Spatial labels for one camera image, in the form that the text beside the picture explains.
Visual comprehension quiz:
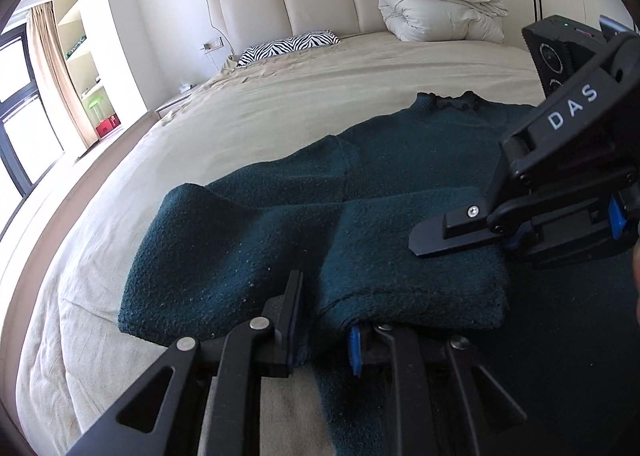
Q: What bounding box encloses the red box on floor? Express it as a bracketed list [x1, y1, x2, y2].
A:
[96, 114, 120, 138]

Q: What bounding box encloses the folded white duvet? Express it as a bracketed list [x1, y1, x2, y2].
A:
[378, 0, 509, 44]

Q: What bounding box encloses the white bedside table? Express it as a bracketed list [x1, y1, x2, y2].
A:
[155, 84, 202, 119]

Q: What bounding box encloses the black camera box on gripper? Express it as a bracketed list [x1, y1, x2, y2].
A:
[522, 15, 606, 96]

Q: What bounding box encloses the dark teal knit sweater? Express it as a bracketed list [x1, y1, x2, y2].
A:
[118, 92, 639, 455]

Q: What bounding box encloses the zebra print pillow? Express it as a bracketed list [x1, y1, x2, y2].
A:
[238, 30, 341, 67]

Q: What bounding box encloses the beige padded headboard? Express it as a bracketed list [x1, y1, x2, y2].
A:
[206, 0, 386, 54]

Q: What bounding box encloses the black window frame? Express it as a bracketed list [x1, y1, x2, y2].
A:
[1, 24, 63, 233]

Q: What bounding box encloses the white wall shelf unit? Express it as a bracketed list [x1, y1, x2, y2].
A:
[52, 0, 118, 131]

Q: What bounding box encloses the beige curtain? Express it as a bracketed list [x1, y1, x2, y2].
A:
[26, 1, 99, 157]

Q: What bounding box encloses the bed with beige sheet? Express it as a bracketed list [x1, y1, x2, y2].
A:
[15, 32, 544, 455]

